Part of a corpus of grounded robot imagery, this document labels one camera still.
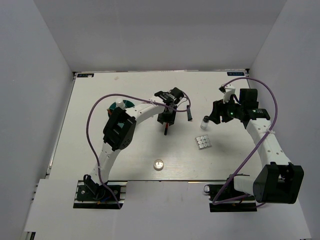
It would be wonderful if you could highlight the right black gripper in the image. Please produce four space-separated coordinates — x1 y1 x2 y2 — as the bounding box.
208 95 244 125

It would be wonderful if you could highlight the red lip gloss tube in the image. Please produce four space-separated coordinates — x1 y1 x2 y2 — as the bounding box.
164 122 169 136

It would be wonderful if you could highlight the white bottle black cap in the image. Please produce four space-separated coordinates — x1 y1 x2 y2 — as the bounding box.
200 115 210 130

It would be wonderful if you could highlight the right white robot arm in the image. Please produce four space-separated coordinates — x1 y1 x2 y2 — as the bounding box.
209 84 304 205

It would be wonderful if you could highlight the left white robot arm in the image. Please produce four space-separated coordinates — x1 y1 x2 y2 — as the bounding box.
84 87 190 200

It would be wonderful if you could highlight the black mascara tube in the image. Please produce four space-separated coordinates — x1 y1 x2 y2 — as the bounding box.
186 105 193 122

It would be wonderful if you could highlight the clear eyeshadow palette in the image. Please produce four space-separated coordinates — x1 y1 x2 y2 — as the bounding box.
194 134 212 150

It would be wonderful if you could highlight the teal round organizer container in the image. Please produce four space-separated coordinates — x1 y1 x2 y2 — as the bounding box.
107 98 135 117

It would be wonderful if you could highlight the small round cream jar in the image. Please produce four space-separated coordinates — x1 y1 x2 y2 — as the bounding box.
153 159 164 171

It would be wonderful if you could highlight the white round bottle in organizer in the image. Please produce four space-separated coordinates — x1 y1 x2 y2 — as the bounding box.
115 97 126 109

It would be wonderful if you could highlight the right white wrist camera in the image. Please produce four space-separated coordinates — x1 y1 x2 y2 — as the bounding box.
219 84 236 104

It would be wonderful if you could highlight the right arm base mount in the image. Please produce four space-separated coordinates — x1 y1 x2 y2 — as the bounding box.
203 180 257 213

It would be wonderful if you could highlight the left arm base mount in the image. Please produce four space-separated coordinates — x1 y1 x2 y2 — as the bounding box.
73 175 127 210

